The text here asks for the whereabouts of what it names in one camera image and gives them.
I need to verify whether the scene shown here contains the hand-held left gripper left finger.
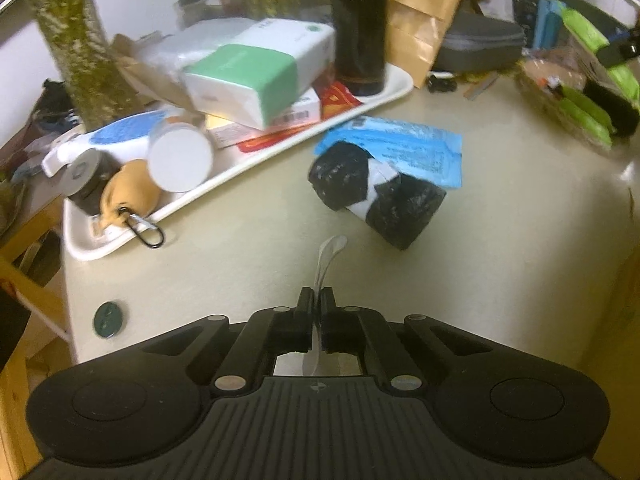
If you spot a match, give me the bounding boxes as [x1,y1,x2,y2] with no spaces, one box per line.
[137,286,316,396]

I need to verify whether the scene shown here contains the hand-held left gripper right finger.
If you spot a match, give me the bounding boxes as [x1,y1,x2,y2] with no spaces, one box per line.
[319,286,496,396]

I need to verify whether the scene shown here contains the white plastic spoon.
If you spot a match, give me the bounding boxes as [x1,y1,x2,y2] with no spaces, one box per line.
[301,235,349,379]

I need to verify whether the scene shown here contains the black white wrapped bundle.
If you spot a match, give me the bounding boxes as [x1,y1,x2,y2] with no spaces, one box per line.
[307,141,449,251]

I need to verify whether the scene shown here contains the black carabiner clip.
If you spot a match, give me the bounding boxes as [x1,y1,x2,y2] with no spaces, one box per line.
[117,207,165,250]

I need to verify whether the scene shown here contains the blue plastic packet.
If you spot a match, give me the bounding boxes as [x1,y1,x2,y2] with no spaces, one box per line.
[315,115,464,190]

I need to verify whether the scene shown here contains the round dark disc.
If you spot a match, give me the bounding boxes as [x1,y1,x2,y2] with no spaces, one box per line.
[93,300,126,337]

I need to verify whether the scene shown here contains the white-lidded jar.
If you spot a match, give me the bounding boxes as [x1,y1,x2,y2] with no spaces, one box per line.
[146,117,214,194]

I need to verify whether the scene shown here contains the flat white box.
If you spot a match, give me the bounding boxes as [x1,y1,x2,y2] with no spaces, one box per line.
[205,87,322,150]

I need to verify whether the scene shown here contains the tan duck-shaped pouch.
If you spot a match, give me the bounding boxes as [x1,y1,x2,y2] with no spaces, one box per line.
[97,159,162,229]

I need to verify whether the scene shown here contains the white plastic tray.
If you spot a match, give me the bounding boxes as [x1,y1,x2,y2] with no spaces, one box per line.
[62,62,416,261]

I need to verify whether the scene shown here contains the red flat packet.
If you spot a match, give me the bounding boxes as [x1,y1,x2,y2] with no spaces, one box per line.
[237,81,364,154]

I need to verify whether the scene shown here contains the black round speaker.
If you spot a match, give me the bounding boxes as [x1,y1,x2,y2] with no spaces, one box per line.
[65,150,124,216]

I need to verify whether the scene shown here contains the green and white tissue pack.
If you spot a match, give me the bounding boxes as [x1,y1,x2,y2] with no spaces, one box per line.
[180,17,336,131]

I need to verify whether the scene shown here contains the white spray bottle blue label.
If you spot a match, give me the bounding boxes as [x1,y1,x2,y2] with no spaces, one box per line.
[40,110,187,179]

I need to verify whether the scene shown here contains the striped wooden sticks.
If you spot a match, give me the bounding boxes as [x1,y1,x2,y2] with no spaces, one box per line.
[462,71,501,100]

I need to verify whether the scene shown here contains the black thermos bottle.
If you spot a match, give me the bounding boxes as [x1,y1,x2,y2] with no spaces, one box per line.
[330,0,391,97]

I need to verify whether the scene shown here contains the black cloth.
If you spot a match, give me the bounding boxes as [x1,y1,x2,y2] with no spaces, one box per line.
[0,285,32,372]

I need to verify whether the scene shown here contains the white plastic bag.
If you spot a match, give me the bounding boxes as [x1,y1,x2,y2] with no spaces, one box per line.
[145,22,241,77]

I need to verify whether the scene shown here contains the brown cardboard box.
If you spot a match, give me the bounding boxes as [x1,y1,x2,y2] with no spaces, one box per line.
[575,255,640,480]

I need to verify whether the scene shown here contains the crumpled brown paper wrap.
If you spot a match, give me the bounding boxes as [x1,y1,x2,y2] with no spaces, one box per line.
[110,32,197,112]

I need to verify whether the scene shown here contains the grey zip case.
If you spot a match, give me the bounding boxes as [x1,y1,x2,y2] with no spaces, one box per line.
[432,12,527,74]

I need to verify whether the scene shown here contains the large brown paper bag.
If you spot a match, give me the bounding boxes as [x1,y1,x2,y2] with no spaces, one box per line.
[385,0,471,89]

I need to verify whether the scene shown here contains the basket with green items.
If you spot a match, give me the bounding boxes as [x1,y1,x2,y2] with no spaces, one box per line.
[555,5,636,149]

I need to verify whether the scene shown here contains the glass vase with dried stems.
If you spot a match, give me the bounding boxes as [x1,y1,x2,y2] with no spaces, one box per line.
[17,0,124,131]

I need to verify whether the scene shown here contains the black fuzzy plush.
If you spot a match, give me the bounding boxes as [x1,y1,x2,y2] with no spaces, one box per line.
[581,79,640,139]

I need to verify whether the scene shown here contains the light blue box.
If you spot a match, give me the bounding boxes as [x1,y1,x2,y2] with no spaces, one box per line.
[531,0,569,52]

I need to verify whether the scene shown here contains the wooden chair frame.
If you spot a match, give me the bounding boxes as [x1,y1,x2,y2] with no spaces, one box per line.
[0,195,77,480]

